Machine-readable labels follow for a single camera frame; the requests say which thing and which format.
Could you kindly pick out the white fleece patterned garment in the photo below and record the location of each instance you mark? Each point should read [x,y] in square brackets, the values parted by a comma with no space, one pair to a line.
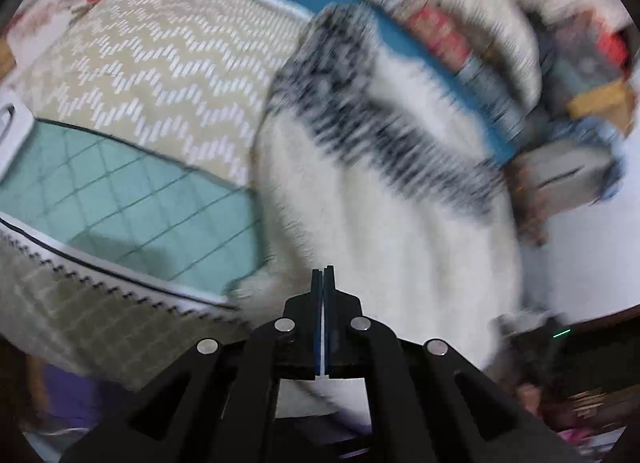
[365,164]

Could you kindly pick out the blue patterned bag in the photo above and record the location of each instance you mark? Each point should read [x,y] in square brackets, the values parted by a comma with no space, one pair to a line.
[574,162]

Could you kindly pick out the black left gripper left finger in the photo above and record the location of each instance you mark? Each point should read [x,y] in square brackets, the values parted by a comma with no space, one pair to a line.
[216,402]

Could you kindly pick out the zigzag patterned mattress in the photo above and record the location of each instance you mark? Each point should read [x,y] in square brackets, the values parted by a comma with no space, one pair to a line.
[127,216]

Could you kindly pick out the red patchwork quilt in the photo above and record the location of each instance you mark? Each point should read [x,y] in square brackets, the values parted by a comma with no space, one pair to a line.
[469,54]

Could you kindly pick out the dark clothes pile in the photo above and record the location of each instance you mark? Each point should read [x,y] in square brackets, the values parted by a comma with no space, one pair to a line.
[570,62]

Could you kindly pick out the cardboard box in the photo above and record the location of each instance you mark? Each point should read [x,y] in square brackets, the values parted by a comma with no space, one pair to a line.
[615,102]

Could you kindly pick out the person's right hand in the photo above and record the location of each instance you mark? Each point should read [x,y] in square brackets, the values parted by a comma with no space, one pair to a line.
[529,397]

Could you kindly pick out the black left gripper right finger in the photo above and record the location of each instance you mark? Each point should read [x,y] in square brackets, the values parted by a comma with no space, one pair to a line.
[427,403]

